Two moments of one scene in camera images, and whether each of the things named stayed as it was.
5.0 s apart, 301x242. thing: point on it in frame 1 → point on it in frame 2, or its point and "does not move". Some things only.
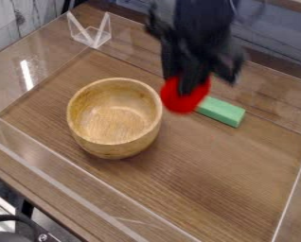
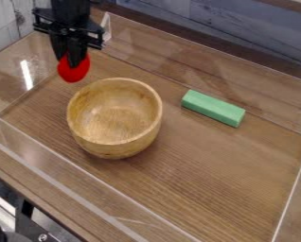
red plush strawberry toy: x=173 y=100 → x=74 y=74
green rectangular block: x=221 y=111 does not move
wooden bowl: x=114 y=115 does not move
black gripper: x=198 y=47 → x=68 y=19
